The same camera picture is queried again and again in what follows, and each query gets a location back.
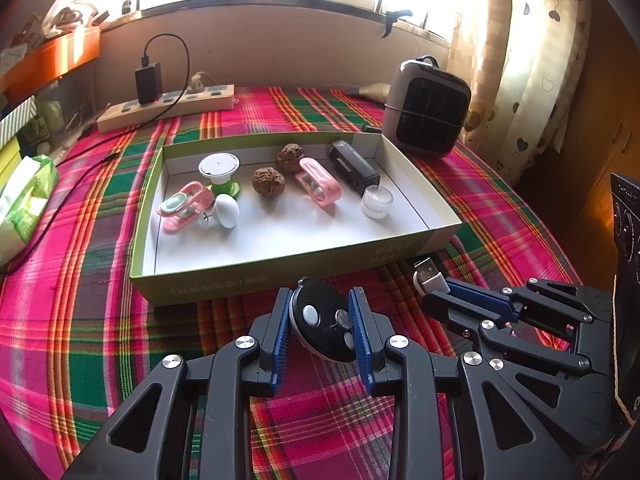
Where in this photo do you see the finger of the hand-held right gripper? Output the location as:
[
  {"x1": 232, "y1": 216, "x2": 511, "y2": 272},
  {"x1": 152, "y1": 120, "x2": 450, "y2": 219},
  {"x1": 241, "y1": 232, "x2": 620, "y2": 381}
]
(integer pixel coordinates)
[
  {"x1": 422, "y1": 279, "x2": 613, "y2": 341},
  {"x1": 447, "y1": 319, "x2": 596, "y2": 411}
]

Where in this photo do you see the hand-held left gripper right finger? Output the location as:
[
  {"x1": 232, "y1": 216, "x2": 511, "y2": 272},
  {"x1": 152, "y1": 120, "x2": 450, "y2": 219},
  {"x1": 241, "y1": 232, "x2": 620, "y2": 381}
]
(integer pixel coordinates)
[{"x1": 350, "y1": 287, "x2": 581, "y2": 480}]

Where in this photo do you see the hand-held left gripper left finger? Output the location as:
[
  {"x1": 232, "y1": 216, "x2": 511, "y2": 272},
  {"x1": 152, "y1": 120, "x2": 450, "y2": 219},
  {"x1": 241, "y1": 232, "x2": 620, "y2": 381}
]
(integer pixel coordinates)
[{"x1": 62, "y1": 287, "x2": 293, "y2": 480}]

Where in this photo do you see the black round disc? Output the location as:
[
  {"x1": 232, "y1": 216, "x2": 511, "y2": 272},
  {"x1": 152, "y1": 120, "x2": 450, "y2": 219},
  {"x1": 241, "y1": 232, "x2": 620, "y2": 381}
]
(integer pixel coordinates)
[{"x1": 290, "y1": 277, "x2": 358, "y2": 363}]

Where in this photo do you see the white USB stick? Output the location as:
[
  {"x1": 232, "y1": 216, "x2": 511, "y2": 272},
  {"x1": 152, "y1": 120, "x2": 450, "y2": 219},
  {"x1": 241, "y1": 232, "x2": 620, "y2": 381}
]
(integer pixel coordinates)
[{"x1": 412, "y1": 257, "x2": 451, "y2": 293}]

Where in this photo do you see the green and white cardboard box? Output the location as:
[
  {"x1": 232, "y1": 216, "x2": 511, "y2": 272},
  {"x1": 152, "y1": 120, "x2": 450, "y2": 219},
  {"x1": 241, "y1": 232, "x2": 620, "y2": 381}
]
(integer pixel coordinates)
[{"x1": 130, "y1": 132, "x2": 462, "y2": 306}]

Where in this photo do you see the clear round jar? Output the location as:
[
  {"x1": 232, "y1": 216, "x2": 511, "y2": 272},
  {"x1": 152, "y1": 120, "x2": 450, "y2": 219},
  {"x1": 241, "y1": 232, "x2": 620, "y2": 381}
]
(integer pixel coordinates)
[{"x1": 361, "y1": 186, "x2": 394, "y2": 220}]

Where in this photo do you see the white egg-shaped object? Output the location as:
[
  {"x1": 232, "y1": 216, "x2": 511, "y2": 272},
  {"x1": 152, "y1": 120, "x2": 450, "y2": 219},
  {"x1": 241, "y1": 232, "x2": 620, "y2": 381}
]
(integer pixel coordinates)
[{"x1": 200, "y1": 195, "x2": 240, "y2": 229}]

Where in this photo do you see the brown walnut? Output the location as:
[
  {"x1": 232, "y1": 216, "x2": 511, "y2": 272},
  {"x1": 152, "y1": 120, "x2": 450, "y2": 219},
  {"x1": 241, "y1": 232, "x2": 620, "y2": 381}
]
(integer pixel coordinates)
[
  {"x1": 252, "y1": 167, "x2": 287, "y2": 200},
  {"x1": 276, "y1": 144, "x2": 307, "y2": 174}
]

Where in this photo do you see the pink oval case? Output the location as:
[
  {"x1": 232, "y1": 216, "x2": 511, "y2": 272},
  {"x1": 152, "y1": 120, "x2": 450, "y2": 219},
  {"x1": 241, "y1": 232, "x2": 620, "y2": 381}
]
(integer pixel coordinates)
[{"x1": 295, "y1": 157, "x2": 342, "y2": 208}]

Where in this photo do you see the pink and green clip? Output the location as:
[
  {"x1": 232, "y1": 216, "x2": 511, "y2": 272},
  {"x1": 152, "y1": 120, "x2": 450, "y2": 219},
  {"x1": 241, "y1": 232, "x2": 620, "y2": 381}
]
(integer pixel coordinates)
[{"x1": 159, "y1": 182, "x2": 211, "y2": 233}]

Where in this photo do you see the black rectangular device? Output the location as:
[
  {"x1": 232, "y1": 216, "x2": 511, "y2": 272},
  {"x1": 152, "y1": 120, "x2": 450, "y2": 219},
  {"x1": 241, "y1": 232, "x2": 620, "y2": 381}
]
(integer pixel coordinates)
[{"x1": 327, "y1": 141, "x2": 381, "y2": 196}]

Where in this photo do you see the green stand with white top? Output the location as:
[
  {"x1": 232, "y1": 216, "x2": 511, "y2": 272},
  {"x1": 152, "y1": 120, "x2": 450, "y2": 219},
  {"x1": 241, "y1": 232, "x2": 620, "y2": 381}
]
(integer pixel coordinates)
[{"x1": 198, "y1": 152, "x2": 241, "y2": 196}]

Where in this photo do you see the wooden cabinet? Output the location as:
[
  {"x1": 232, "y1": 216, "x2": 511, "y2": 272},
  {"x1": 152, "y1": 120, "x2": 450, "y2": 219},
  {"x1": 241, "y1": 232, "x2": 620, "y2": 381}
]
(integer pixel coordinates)
[{"x1": 520, "y1": 85, "x2": 640, "y2": 261}]

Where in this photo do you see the grey space heater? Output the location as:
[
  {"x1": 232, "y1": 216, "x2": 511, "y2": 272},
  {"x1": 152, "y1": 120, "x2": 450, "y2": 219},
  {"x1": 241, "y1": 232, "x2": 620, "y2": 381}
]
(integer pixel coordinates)
[{"x1": 382, "y1": 56, "x2": 472, "y2": 158}]

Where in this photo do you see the plaid cloth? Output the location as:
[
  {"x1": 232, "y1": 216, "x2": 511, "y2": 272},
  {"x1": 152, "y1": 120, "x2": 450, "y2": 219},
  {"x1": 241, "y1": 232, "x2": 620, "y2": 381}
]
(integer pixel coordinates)
[{"x1": 0, "y1": 85, "x2": 583, "y2": 480}]

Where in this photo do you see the beige pouch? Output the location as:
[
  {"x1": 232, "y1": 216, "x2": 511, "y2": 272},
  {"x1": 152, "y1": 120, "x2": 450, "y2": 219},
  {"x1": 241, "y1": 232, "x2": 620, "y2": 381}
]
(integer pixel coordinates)
[{"x1": 347, "y1": 82, "x2": 391, "y2": 101}]

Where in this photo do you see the heart print curtain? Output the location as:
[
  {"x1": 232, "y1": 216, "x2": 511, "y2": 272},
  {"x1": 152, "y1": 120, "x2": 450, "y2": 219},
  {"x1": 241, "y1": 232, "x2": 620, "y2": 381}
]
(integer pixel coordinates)
[{"x1": 450, "y1": 0, "x2": 591, "y2": 171}]

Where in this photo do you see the beige power strip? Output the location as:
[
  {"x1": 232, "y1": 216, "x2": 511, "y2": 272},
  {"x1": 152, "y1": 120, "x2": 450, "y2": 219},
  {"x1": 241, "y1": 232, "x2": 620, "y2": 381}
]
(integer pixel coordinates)
[{"x1": 96, "y1": 84, "x2": 236, "y2": 133}]

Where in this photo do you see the black window hook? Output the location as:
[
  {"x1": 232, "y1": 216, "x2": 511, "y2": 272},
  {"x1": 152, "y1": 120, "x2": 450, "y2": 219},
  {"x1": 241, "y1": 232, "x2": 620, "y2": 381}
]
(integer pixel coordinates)
[{"x1": 382, "y1": 9, "x2": 413, "y2": 38}]

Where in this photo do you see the green tissue pack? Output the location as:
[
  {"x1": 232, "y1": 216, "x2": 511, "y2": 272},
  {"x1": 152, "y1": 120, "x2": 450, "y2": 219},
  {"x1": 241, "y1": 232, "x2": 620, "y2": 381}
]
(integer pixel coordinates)
[{"x1": 0, "y1": 155, "x2": 60, "y2": 266}]

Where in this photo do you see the pale green bottle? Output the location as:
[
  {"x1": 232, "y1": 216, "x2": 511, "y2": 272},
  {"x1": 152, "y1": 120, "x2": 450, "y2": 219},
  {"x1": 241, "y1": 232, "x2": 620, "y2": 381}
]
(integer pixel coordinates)
[{"x1": 37, "y1": 100, "x2": 66, "y2": 136}]

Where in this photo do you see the striped box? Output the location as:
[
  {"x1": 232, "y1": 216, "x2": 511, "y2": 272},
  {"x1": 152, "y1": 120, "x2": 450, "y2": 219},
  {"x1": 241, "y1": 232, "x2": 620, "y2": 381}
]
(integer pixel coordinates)
[{"x1": 0, "y1": 97, "x2": 38, "y2": 146}]

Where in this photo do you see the orange shelf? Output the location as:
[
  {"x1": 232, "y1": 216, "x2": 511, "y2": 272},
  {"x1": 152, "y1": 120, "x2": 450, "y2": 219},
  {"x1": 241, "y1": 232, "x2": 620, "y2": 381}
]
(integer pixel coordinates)
[{"x1": 0, "y1": 27, "x2": 101, "y2": 96}]

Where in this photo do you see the crumpled white bag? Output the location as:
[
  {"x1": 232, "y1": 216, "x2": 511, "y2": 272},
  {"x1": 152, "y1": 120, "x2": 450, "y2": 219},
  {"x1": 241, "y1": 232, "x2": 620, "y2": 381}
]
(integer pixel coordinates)
[{"x1": 45, "y1": 0, "x2": 101, "y2": 31}]

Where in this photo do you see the black charger with cable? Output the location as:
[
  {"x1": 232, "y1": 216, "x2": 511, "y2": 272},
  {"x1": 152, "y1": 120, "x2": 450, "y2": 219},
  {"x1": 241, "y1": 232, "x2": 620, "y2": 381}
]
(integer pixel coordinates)
[{"x1": 0, "y1": 34, "x2": 191, "y2": 276}]

